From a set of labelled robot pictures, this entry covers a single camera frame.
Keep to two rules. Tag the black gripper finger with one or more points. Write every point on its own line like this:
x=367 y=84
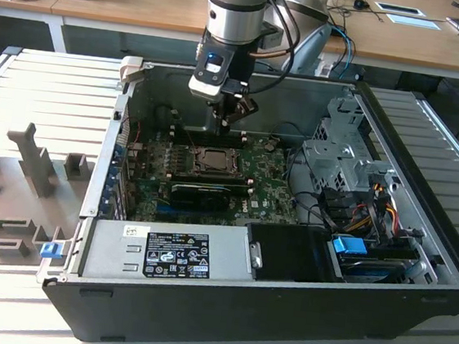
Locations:
x=224 y=114
x=246 y=107

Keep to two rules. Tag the silver CPU plate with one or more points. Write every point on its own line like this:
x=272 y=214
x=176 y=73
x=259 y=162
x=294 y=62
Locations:
x=217 y=159

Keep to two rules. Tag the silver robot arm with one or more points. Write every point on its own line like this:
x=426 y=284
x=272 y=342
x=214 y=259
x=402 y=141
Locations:
x=235 y=20

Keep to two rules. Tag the black RAM slot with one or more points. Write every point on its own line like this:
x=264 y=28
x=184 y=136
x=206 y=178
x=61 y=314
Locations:
x=212 y=179
x=200 y=137

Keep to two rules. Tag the black CPU socket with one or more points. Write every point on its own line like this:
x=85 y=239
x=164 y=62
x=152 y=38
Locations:
x=213 y=169

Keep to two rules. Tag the round coin cell battery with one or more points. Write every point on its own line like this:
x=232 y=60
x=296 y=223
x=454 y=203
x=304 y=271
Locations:
x=269 y=145

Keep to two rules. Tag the white plug block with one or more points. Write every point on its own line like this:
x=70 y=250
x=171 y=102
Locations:
x=323 y=69

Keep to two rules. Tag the black graphics card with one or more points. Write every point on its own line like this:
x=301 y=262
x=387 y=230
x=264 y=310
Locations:
x=198 y=197

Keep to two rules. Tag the green motherboard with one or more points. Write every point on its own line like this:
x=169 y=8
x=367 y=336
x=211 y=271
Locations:
x=268 y=192

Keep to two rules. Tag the silver metal drive cage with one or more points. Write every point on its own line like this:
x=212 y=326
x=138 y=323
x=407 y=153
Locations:
x=330 y=154

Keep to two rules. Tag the beige case latch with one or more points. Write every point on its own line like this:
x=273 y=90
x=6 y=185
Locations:
x=130 y=69

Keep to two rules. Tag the wooden desk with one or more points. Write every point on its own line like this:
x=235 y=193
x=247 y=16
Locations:
x=148 y=3

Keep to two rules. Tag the black computer mouse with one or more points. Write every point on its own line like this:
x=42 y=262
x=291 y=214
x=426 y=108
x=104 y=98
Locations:
x=360 y=4

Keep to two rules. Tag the black power supply label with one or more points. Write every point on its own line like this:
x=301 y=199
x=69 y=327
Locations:
x=177 y=255

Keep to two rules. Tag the blue disk carrier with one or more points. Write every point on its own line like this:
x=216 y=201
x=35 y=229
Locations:
x=349 y=246

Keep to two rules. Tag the silver power supply unit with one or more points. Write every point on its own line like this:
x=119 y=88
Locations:
x=114 y=250

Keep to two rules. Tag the black open PC case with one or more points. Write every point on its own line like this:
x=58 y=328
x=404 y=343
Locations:
x=238 y=325

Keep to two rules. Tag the small blue case clip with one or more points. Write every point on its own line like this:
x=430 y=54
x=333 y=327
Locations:
x=50 y=251

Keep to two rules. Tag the brown parts rack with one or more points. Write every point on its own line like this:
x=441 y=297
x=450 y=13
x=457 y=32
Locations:
x=6 y=181

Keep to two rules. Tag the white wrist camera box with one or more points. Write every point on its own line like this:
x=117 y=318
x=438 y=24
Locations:
x=206 y=83

